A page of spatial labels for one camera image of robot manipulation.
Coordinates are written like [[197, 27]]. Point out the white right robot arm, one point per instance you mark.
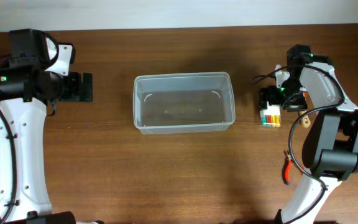
[[323, 140]]

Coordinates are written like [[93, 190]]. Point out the clear plastic storage container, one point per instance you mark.
[[183, 103]]

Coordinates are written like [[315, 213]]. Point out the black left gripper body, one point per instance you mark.
[[74, 87]]

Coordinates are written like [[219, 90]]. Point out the clear case of coloured plugs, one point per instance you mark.
[[270, 115]]

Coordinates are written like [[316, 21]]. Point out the red handled side cutters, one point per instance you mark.
[[288, 169]]

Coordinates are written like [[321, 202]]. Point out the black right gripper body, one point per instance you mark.
[[265, 99]]

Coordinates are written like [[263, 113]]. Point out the orange scraper with wooden handle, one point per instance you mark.
[[305, 122]]

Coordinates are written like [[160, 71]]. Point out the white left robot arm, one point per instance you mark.
[[34, 76]]

